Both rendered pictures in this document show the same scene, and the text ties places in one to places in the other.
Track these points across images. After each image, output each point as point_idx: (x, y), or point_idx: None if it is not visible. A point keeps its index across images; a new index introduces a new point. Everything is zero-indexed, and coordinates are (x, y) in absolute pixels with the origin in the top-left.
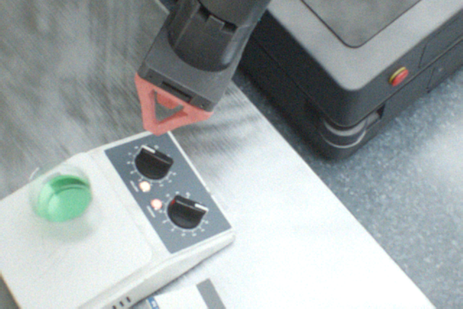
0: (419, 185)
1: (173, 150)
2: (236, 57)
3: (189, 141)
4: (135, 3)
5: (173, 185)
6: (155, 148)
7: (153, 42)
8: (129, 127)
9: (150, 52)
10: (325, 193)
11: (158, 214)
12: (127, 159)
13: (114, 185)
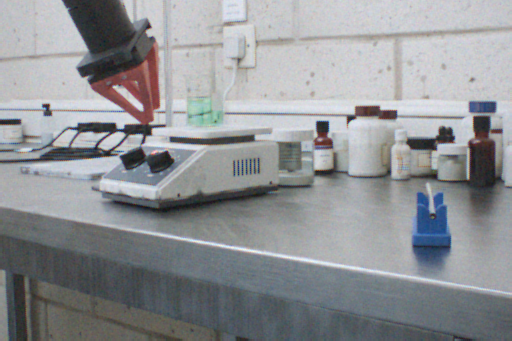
0: None
1: (147, 180)
2: (88, 52)
3: (139, 211)
4: (204, 234)
5: (145, 167)
6: (161, 172)
7: (145, 31)
8: (192, 211)
9: (145, 20)
10: (28, 208)
11: (152, 152)
12: (179, 157)
13: (185, 146)
